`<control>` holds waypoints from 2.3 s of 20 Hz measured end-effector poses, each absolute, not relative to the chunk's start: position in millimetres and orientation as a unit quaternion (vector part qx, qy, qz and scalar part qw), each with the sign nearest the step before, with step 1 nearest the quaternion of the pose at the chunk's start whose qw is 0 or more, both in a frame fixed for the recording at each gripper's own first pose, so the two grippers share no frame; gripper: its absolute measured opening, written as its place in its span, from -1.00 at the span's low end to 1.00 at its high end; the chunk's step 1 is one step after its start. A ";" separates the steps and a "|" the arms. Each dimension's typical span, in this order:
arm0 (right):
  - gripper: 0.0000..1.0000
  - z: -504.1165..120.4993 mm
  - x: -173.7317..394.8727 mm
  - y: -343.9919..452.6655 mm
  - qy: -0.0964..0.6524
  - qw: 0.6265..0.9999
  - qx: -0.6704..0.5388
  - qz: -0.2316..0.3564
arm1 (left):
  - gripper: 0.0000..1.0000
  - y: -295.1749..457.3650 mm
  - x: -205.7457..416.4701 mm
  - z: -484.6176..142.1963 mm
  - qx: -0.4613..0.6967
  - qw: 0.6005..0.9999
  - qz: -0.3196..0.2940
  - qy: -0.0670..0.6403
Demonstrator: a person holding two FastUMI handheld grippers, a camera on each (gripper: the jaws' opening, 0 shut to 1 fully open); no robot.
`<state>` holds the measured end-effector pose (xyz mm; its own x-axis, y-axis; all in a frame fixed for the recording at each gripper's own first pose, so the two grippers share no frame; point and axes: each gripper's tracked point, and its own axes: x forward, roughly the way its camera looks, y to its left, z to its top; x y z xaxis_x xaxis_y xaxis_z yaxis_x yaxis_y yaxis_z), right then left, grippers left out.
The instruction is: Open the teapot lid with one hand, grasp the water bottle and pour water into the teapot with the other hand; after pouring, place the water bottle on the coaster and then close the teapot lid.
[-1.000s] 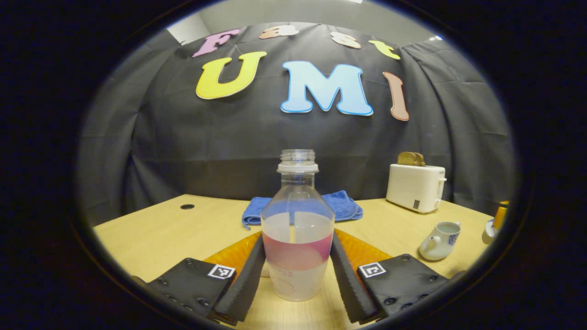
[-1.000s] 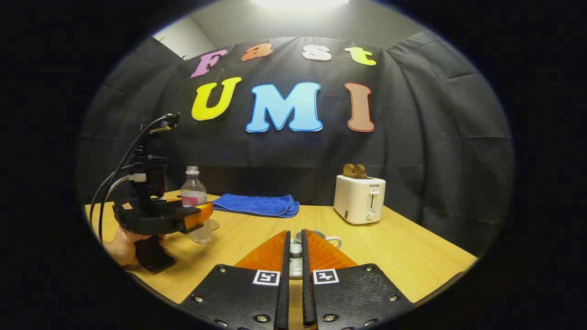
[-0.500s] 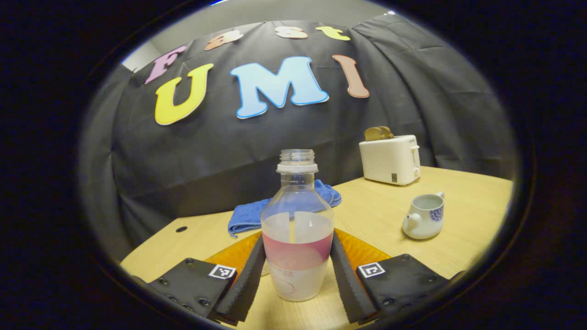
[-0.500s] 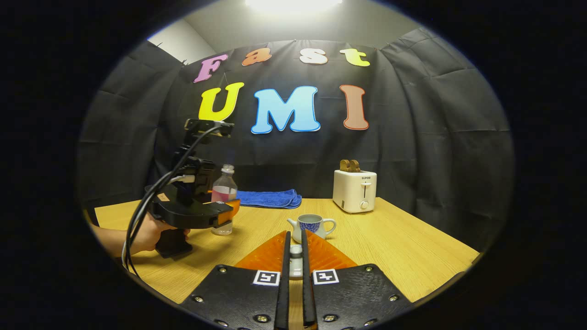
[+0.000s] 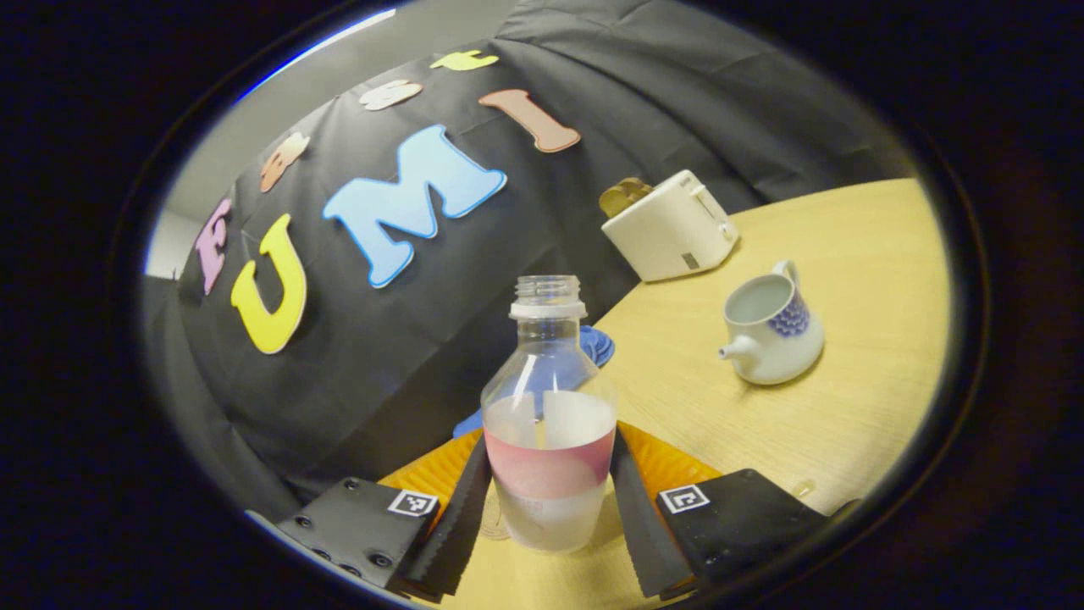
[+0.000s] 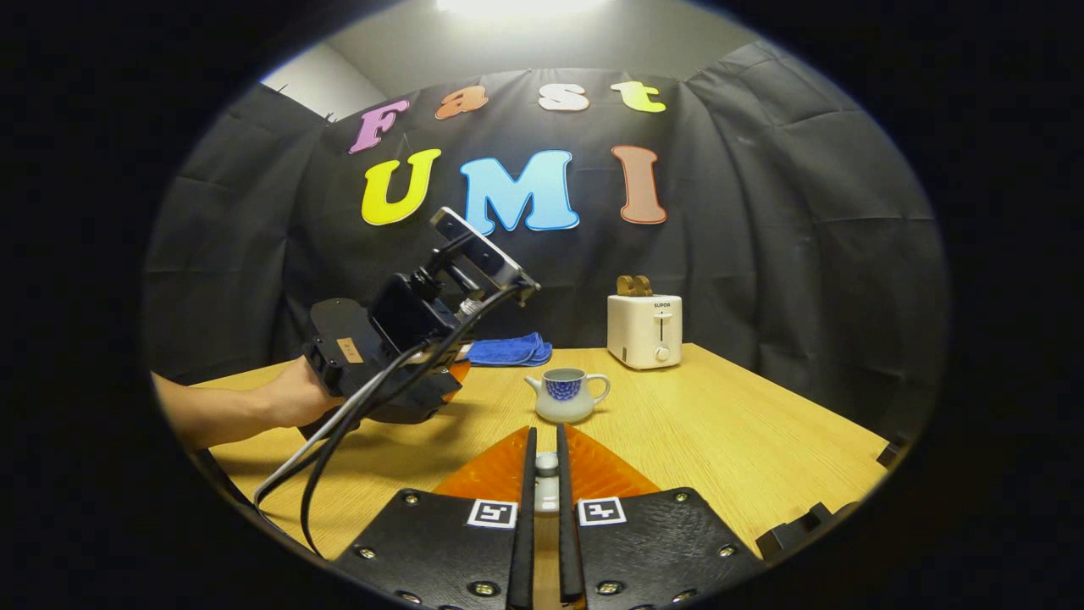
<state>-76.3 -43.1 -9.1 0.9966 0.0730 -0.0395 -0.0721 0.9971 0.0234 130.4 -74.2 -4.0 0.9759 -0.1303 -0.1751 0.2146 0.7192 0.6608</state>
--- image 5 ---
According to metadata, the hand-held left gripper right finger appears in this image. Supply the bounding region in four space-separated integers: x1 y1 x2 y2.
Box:
610 421 860 600

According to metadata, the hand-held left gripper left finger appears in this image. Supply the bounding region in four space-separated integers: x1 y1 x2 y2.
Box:
275 428 494 602

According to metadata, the clear plastic water bottle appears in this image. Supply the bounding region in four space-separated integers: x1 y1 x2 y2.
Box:
480 274 618 554

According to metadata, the blue folded towel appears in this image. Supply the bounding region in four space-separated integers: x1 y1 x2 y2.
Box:
453 325 617 439

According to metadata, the black backdrop cloth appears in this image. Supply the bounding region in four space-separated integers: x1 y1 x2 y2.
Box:
140 0 920 526

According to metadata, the white toaster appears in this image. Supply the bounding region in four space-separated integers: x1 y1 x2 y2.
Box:
600 169 740 283

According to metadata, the brown toast slice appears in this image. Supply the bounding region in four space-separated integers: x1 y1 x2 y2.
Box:
598 177 655 219

